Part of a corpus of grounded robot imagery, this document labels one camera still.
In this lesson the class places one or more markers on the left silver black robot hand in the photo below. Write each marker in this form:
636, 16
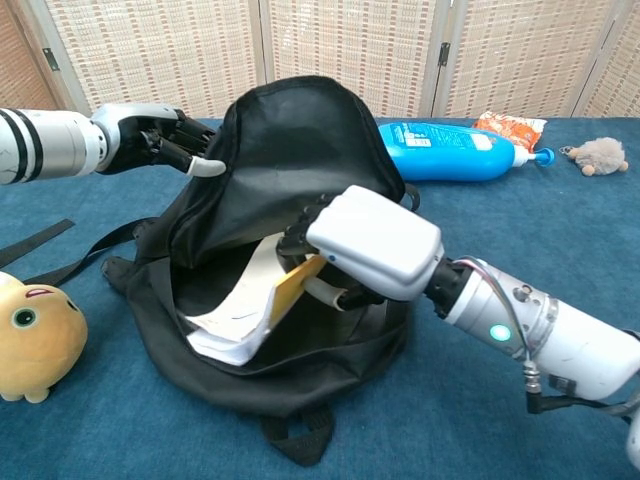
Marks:
130, 135

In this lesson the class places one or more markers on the yellow plush animal toy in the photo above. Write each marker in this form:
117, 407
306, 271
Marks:
40, 340

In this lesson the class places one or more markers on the blue pump lotion bottle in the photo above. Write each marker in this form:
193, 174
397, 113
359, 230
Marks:
450, 157

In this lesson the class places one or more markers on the blue felt table cover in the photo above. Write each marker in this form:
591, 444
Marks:
500, 440

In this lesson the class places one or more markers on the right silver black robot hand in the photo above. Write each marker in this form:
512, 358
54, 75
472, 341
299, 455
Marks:
375, 240

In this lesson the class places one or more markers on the orange snack packet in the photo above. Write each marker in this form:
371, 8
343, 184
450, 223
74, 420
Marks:
505, 127

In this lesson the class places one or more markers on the woven folding screen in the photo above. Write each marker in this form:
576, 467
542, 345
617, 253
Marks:
160, 55

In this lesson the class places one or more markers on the black fabric backpack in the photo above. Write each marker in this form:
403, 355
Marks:
300, 135

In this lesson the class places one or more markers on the white notebook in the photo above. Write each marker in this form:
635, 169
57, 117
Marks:
235, 310

